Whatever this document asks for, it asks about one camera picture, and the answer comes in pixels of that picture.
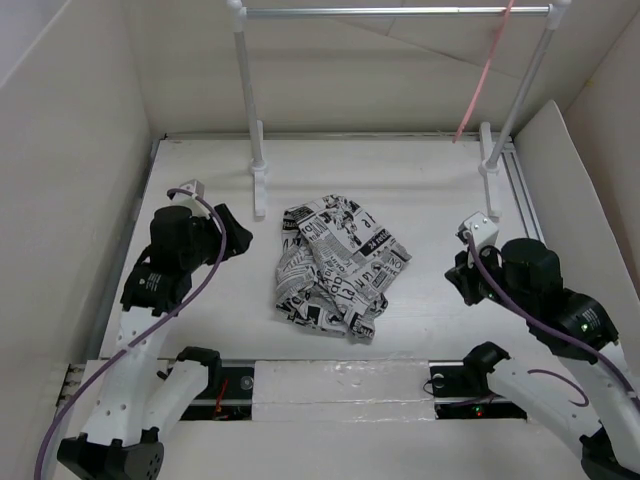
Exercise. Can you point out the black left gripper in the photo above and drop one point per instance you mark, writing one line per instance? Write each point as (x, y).
(238, 237)

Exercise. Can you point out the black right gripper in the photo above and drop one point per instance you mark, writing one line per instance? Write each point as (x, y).
(462, 275)

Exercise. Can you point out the newspaper print trousers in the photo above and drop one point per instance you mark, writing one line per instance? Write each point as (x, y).
(337, 264)

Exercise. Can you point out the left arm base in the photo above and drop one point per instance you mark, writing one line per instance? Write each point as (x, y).
(232, 401)

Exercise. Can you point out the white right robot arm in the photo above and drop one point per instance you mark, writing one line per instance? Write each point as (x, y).
(593, 406)

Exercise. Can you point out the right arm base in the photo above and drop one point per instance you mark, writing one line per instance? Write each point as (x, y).
(457, 397)

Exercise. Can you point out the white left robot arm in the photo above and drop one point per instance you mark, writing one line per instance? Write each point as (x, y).
(123, 437)

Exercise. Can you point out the white clothes rack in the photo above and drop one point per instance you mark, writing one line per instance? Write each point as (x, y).
(491, 150)

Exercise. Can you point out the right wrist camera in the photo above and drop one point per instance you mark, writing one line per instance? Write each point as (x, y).
(480, 228)

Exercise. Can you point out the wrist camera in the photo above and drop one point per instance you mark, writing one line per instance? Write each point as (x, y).
(480, 228)
(187, 197)

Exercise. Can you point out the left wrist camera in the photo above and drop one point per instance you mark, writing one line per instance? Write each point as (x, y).
(187, 197)

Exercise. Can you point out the aluminium rail right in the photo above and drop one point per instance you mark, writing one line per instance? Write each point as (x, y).
(522, 197)

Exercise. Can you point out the aluminium rail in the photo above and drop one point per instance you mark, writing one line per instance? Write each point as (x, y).
(522, 197)
(117, 262)

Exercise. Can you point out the aluminium rail left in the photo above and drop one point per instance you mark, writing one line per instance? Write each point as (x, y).
(117, 262)

